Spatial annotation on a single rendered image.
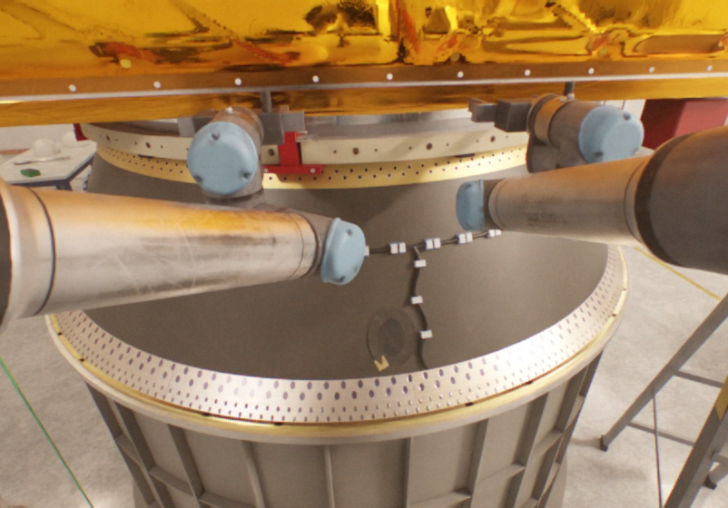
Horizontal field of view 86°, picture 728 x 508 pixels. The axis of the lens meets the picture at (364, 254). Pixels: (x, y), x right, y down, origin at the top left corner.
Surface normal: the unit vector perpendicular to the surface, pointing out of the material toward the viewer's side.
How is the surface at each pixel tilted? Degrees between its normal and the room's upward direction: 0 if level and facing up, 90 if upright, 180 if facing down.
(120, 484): 0
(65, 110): 90
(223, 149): 91
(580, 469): 0
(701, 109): 90
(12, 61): 129
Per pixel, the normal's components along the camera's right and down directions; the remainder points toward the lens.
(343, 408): 0.02, -0.31
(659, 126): -0.99, 0.09
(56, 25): 0.05, 0.62
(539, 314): 0.45, -0.05
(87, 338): -0.42, -0.37
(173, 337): -0.30, 0.00
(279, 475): -0.11, 0.48
